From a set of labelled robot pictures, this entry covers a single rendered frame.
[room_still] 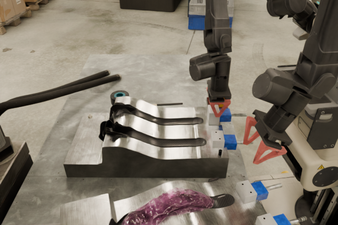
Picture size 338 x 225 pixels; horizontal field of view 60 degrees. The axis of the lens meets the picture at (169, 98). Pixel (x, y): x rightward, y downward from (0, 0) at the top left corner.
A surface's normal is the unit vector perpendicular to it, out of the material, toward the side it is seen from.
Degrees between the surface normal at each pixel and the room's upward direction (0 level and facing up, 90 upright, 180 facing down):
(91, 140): 0
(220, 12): 56
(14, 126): 0
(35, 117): 0
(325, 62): 90
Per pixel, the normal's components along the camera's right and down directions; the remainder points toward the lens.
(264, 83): -0.89, -0.29
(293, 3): 0.42, 0.12
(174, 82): 0.00, -0.83
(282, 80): 0.13, 0.56
